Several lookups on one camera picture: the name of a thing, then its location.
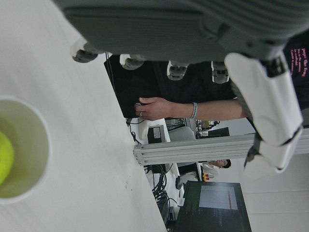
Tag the bystander bare forearm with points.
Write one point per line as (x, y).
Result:
(217, 110)

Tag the black electronics box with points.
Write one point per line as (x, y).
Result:
(157, 134)

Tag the seated person white shirt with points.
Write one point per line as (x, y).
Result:
(213, 169)

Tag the white paper cup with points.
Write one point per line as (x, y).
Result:
(31, 145)

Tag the light blue wristband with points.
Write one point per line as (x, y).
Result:
(194, 110)

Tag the small dark monitor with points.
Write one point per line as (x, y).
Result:
(218, 131)

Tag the black computer monitor lit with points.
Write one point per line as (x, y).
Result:
(210, 212)

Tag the yellow red emergency stop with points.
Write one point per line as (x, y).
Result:
(206, 176)

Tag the grey white left robot hand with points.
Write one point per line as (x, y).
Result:
(154, 26)

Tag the grey chair back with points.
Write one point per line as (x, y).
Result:
(181, 133)

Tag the yellow-green tennis ball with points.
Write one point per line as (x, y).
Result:
(4, 157)

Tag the bystander bare hand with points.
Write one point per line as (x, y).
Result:
(154, 108)

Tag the aluminium extrusion beam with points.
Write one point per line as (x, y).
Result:
(193, 148)

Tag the black shirt pink print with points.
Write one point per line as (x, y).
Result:
(301, 72)

